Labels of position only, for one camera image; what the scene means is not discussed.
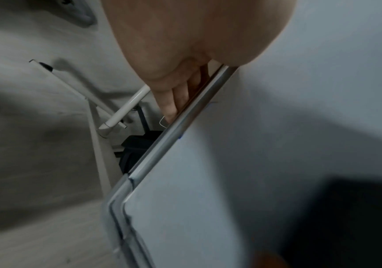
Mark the person's left hand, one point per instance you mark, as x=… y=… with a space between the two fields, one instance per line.
x=184 y=39

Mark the white board with metal frame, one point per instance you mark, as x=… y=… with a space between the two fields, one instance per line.
x=244 y=136

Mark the grey plastic foot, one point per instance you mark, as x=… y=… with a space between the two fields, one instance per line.
x=80 y=13

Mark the black stand base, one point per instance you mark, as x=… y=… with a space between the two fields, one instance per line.
x=134 y=149

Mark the white metal stand frame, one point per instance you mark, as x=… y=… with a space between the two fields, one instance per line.
x=103 y=146

